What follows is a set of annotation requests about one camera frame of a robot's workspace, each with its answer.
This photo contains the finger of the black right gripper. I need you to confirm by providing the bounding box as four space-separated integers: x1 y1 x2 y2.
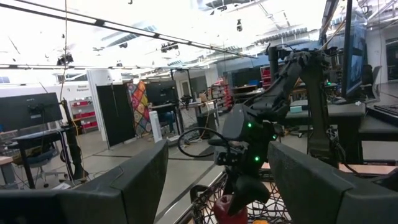
228 177 270 217
223 169 234 197

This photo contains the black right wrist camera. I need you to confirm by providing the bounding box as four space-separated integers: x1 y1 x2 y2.
213 144 234 166

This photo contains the shelf with red bins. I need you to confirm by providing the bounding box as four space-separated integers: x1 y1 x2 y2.
68 96 99 133

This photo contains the white tower unit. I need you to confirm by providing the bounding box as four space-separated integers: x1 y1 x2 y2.
149 110 164 144

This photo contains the black partition panel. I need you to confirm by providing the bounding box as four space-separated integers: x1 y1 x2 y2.
95 83 137 147

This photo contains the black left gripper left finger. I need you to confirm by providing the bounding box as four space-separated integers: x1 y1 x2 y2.
0 139 169 224

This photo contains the black wire basket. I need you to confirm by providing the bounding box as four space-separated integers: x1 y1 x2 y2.
189 170 295 224

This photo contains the tall blue-lit monitor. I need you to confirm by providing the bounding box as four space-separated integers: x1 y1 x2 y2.
341 0 368 99

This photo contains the black side desk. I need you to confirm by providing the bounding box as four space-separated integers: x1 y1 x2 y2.
284 101 398 162

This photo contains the black office desk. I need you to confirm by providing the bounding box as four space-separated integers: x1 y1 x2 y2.
12 126 78 189

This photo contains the colourful patchwork quilt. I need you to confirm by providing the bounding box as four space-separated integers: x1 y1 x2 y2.
127 80 153 138

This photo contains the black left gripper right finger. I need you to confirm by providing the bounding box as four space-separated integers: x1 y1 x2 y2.
267 141 398 224

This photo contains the black computer monitor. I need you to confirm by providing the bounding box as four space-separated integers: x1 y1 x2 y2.
146 80 178 106
0 92 63 133

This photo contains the black overhead camera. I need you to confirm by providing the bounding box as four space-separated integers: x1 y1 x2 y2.
160 42 180 53

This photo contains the dark red apple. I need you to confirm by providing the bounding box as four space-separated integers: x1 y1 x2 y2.
213 194 249 224

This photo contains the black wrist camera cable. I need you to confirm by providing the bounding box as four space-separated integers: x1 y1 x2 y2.
177 126 233 159

